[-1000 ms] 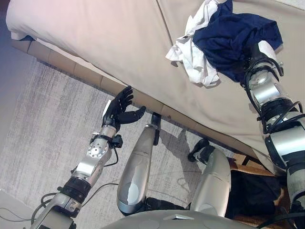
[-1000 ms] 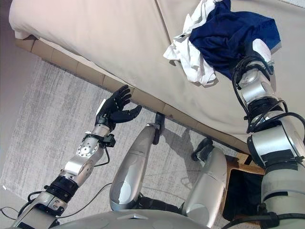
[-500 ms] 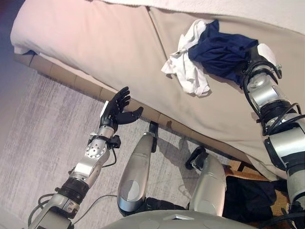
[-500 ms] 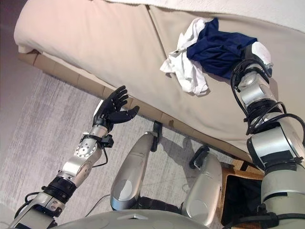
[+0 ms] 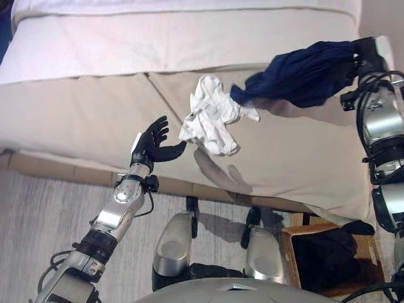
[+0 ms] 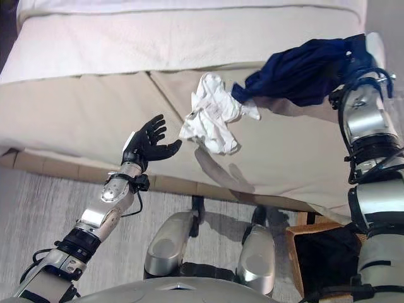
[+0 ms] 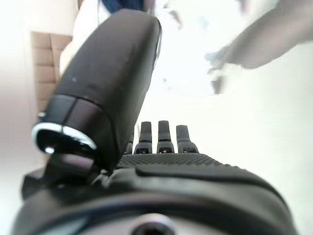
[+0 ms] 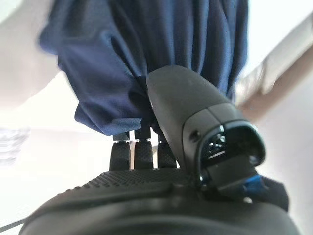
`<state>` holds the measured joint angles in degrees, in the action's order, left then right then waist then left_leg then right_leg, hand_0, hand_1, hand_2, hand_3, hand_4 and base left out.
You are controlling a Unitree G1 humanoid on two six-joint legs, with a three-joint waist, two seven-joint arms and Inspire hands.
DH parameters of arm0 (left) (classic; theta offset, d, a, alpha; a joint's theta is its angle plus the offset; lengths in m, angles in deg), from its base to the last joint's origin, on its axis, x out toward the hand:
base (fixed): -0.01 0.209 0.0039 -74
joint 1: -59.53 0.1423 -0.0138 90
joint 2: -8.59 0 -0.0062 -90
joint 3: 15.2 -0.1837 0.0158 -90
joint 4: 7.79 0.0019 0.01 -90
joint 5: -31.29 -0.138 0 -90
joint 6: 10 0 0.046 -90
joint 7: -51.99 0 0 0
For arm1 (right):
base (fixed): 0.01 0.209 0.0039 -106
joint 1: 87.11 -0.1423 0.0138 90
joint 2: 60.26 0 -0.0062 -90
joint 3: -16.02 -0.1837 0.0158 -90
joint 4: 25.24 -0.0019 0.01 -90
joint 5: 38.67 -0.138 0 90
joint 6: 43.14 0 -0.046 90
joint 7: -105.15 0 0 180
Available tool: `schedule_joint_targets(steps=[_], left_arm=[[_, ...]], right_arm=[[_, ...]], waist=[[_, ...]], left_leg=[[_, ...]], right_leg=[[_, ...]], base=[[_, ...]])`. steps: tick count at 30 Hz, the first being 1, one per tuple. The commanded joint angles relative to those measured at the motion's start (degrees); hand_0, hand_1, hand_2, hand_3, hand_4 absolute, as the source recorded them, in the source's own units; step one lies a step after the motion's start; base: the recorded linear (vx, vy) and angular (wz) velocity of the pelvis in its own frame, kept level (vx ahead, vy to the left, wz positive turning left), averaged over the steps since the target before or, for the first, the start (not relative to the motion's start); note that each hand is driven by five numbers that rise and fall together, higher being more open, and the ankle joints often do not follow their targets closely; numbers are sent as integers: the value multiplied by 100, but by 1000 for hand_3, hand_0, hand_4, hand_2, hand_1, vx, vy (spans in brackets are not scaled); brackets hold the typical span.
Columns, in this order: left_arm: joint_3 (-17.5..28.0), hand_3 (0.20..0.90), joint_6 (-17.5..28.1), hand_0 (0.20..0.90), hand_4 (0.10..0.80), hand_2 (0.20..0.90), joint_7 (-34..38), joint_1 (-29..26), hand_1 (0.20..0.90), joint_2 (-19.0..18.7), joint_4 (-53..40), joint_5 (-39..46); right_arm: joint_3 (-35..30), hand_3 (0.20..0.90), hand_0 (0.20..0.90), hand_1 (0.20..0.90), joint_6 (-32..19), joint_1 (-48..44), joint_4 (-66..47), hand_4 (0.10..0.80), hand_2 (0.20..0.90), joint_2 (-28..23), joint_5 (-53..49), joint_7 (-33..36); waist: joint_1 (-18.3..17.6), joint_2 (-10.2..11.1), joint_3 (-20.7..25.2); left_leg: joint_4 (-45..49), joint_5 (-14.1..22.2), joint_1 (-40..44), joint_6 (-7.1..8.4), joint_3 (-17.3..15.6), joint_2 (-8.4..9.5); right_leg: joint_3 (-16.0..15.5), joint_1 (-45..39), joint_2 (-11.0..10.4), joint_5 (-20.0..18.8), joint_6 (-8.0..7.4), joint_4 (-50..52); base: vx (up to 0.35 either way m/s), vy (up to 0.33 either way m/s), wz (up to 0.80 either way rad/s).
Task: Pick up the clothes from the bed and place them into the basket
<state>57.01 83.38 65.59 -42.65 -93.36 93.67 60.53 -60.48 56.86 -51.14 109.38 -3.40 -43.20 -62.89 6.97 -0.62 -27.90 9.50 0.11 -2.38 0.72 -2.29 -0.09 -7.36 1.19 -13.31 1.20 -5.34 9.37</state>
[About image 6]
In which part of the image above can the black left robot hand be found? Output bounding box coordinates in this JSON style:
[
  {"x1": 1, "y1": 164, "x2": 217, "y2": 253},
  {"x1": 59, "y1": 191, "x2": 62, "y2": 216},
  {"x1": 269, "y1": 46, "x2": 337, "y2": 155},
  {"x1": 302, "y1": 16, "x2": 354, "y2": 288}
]
[{"x1": 122, "y1": 114, "x2": 183, "y2": 171}]

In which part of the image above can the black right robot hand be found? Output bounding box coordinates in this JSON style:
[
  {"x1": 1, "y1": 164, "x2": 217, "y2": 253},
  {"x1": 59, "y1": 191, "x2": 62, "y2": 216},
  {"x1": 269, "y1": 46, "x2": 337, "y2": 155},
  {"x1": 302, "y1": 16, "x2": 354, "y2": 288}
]
[{"x1": 337, "y1": 31, "x2": 386, "y2": 85}]

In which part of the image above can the white garment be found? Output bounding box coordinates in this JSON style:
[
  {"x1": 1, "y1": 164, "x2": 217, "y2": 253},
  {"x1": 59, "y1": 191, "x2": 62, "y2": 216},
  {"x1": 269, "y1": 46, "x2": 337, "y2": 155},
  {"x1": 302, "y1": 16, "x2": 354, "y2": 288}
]
[{"x1": 179, "y1": 72, "x2": 262, "y2": 155}]

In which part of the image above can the navy blue garment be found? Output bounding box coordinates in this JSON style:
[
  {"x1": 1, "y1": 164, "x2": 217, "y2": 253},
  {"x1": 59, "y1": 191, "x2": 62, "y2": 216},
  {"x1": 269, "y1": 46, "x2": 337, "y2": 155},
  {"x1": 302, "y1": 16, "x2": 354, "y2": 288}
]
[{"x1": 231, "y1": 37, "x2": 367, "y2": 107}]

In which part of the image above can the black garment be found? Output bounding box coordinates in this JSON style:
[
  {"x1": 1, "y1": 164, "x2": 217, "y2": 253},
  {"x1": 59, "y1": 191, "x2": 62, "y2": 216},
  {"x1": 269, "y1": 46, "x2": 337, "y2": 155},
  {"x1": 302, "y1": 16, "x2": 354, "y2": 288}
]
[{"x1": 295, "y1": 225, "x2": 364, "y2": 297}]

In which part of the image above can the beige bed cover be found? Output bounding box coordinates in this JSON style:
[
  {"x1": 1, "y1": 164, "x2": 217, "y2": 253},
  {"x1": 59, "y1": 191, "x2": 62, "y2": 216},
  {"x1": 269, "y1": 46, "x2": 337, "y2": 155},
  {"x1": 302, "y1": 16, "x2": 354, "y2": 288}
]
[{"x1": 0, "y1": 61, "x2": 357, "y2": 225}]

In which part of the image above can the brown wicker basket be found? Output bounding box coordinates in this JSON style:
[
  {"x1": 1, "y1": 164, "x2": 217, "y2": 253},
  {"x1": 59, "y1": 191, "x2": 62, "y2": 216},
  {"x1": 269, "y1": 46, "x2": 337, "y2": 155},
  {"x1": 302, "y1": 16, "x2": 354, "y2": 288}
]
[{"x1": 285, "y1": 220, "x2": 367, "y2": 299}]

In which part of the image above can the silver left robot leg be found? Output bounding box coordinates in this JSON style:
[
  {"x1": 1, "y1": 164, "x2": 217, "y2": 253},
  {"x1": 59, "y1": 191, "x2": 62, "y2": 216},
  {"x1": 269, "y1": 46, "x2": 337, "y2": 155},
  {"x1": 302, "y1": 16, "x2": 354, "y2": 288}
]
[{"x1": 143, "y1": 195, "x2": 206, "y2": 280}]

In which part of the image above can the silver robot leg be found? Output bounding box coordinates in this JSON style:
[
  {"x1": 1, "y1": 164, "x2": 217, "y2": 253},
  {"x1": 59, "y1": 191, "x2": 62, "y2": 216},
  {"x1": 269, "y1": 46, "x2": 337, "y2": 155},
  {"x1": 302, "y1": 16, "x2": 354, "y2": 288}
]
[
  {"x1": 236, "y1": 205, "x2": 277, "y2": 288},
  {"x1": 143, "y1": 195, "x2": 206, "y2": 280}
]

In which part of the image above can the white duvet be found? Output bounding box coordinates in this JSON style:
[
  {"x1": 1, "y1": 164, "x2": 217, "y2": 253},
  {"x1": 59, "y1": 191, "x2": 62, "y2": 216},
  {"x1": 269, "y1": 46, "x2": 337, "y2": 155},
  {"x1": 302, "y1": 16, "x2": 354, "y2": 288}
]
[{"x1": 0, "y1": 0, "x2": 367, "y2": 85}]

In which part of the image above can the large grey area rug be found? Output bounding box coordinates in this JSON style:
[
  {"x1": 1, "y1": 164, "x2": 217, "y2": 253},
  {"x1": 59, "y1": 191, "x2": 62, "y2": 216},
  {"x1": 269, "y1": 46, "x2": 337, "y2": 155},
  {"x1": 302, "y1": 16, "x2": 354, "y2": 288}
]
[{"x1": 0, "y1": 163, "x2": 316, "y2": 303}]

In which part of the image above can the grey robot torso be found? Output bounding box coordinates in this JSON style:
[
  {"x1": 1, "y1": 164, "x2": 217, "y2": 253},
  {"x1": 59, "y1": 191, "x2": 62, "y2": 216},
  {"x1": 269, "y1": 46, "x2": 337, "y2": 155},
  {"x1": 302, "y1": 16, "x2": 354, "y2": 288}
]
[{"x1": 75, "y1": 277, "x2": 304, "y2": 303}]

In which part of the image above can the silver right robot leg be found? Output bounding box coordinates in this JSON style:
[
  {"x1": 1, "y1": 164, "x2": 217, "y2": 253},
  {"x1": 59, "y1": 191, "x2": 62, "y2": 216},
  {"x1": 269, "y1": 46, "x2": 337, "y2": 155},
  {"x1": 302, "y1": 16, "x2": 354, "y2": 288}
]
[{"x1": 236, "y1": 205, "x2": 277, "y2": 288}]

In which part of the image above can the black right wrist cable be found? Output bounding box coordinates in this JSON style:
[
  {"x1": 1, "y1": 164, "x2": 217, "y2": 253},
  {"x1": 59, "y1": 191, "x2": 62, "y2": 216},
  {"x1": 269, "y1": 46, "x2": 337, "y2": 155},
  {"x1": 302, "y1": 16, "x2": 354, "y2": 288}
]
[{"x1": 339, "y1": 68, "x2": 395, "y2": 105}]

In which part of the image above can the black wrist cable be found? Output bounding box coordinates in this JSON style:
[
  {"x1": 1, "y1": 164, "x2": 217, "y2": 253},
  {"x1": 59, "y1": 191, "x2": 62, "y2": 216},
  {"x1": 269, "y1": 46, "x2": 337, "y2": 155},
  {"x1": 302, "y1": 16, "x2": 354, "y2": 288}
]
[
  {"x1": 339, "y1": 68, "x2": 395, "y2": 105},
  {"x1": 121, "y1": 189, "x2": 143, "y2": 218}
]

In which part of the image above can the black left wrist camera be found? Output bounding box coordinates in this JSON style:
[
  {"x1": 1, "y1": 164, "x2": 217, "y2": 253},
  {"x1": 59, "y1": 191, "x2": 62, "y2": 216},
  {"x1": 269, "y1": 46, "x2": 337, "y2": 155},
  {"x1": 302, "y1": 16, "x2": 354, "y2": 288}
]
[{"x1": 135, "y1": 175, "x2": 150, "y2": 192}]

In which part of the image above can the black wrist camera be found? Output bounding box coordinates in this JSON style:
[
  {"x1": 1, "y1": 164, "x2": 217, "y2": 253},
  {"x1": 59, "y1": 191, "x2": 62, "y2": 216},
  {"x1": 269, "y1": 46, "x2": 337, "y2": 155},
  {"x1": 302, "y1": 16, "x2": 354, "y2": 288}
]
[
  {"x1": 135, "y1": 175, "x2": 150, "y2": 192},
  {"x1": 330, "y1": 90, "x2": 343, "y2": 110}
]

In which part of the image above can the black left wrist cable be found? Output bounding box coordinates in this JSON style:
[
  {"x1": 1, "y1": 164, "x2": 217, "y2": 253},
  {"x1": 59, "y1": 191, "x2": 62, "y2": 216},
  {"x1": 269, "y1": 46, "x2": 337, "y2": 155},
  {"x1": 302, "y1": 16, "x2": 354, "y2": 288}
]
[{"x1": 121, "y1": 189, "x2": 143, "y2": 218}]

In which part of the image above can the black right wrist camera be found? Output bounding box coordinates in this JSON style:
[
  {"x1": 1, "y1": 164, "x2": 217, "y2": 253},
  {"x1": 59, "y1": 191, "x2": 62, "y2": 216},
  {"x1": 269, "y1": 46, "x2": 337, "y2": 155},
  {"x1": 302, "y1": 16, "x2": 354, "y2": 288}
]
[{"x1": 330, "y1": 90, "x2": 343, "y2": 110}]

